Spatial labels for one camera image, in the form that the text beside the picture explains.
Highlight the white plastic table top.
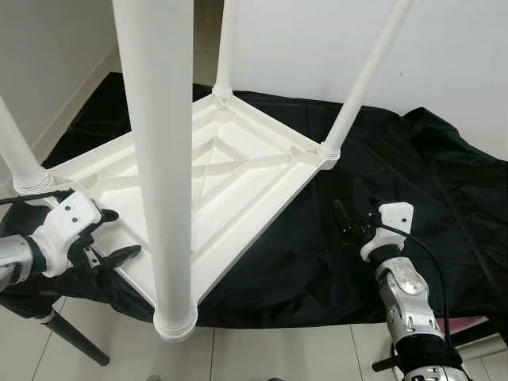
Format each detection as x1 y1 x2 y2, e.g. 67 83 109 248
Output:
12 86 338 306

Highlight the black cloth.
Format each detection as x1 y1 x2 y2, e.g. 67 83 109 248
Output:
0 71 508 330

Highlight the black stand leg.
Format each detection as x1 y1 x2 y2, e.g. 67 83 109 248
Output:
4 294 110 366

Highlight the pink cushion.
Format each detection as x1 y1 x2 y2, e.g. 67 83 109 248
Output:
437 317 493 334

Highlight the black pole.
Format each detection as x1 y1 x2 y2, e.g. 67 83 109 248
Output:
373 325 508 372

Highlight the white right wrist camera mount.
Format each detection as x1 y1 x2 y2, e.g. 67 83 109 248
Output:
361 202 415 263

